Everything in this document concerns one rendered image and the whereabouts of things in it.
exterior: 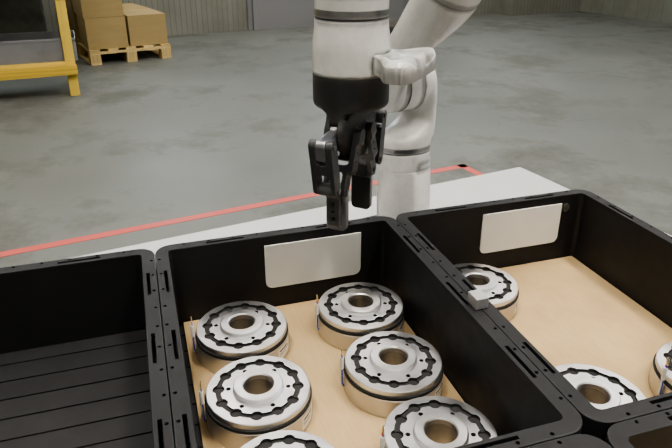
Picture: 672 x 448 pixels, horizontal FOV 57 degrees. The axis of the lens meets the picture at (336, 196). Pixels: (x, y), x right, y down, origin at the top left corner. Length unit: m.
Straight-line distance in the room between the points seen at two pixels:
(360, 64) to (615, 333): 0.46
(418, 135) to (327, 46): 0.50
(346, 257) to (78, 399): 0.35
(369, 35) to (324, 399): 0.36
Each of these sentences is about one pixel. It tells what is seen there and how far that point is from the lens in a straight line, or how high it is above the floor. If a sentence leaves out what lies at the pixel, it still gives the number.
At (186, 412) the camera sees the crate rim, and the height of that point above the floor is 0.93.
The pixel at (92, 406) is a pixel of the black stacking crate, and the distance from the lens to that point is 0.71.
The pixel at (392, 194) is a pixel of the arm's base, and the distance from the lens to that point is 1.08.
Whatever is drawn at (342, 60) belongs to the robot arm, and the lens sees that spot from 0.58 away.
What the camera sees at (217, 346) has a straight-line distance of 0.70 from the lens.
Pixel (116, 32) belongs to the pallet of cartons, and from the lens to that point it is 6.96.
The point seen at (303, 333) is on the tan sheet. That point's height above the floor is 0.83.
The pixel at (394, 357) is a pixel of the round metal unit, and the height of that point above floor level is 0.85.
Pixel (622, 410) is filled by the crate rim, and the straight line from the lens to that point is 0.56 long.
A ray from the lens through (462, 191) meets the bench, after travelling 1.51.
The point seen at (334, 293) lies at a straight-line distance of 0.78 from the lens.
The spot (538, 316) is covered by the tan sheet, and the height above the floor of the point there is 0.83.
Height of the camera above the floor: 1.27
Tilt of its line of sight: 23 degrees down
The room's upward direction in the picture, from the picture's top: straight up
